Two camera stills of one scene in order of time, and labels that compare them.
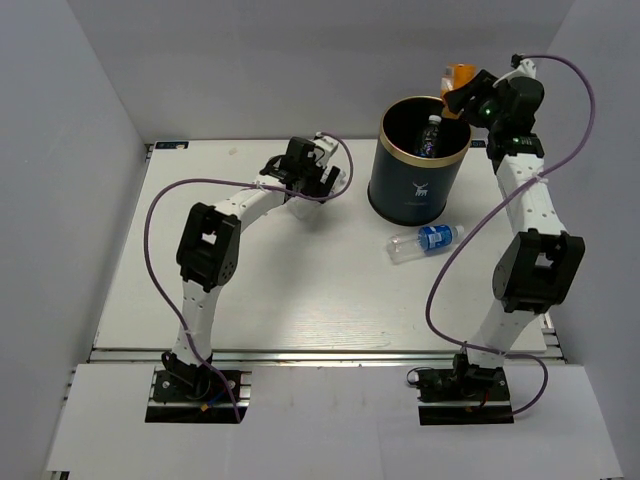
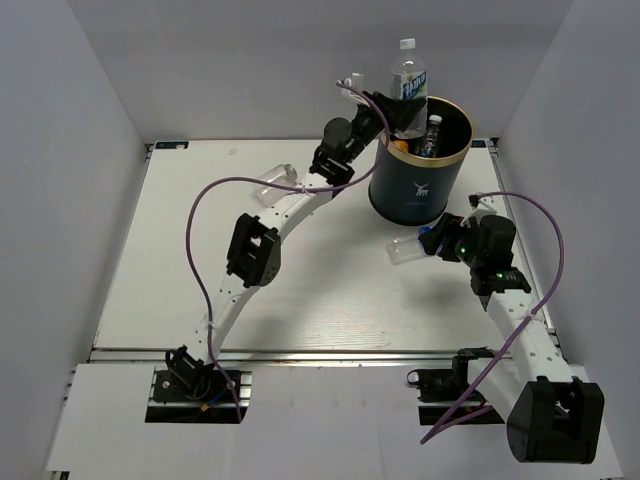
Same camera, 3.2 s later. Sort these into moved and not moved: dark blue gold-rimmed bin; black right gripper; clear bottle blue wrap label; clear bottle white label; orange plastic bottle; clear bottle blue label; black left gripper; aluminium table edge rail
Moved: clear bottle white label; black left gripper; orange plastic bottle; black right gripper
Not moved: dark blue gold-rimmed bin; clear bottle blue wrap label; clear bottle blue label; aluminium table edge rail
